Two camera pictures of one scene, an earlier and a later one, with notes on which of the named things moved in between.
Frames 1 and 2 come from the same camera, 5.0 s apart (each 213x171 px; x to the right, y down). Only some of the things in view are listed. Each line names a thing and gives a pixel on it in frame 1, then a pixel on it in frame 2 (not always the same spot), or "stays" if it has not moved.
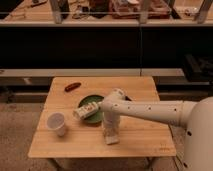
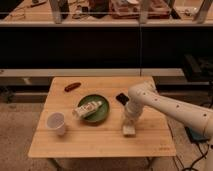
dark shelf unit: (43, 39) stays
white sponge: (111, 140) to (129, 129)
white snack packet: (86, 110) stays
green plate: (96, 118) stays
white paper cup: (56, 121) stays
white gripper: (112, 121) to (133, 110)
